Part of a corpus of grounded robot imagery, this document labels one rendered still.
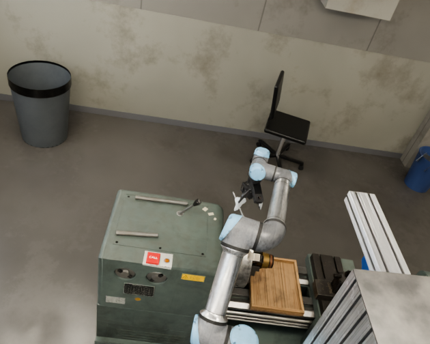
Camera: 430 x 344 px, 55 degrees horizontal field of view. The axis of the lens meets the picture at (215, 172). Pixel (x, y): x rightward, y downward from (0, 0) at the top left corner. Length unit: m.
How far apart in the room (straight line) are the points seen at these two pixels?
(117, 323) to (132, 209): 0.64
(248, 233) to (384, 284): 0.61
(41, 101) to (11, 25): 0.99
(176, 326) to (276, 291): 0.60
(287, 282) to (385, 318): 1.48
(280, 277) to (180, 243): 0.75
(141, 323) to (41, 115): 2.52
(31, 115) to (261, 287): 2.82
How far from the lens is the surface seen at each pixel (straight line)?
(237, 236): 1.62
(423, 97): 5.46
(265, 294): 2.47
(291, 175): 1.93
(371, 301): 1.14
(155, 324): 2.41
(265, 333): 2.75
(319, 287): 2.44
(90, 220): 3.82
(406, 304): 1.19
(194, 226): 2.15
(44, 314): 3.32
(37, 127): 4.42
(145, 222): 2.14
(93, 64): 4.79
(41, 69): 4.66
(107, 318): 2.41
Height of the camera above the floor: 2.84
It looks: 39 degrees down
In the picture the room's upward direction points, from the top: 14 degrees clockwise
